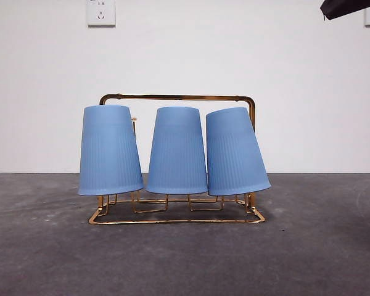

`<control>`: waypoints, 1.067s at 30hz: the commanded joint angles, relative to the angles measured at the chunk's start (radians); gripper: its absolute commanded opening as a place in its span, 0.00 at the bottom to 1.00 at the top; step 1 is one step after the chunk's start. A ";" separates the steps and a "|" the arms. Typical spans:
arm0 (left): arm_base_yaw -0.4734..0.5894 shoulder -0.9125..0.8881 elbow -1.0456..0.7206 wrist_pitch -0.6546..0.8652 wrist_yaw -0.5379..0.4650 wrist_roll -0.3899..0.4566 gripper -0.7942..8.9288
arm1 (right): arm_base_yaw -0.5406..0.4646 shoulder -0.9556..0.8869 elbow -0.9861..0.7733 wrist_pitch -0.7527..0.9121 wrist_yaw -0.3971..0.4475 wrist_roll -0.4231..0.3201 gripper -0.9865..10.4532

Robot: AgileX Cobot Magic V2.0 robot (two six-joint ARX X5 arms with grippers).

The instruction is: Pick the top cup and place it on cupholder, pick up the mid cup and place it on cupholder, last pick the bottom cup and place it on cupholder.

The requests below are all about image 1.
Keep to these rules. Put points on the blue ribbed plastic cup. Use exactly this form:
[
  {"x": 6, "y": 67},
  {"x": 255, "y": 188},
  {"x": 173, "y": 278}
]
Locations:
[
  {"x": 111, "y": 154},
  {"x": 177, "y": 154},
  {"x": 234, "y": 154}
]

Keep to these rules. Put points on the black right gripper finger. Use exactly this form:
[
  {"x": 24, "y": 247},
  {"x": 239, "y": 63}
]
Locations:
[{"x": 348, "y": 7}]

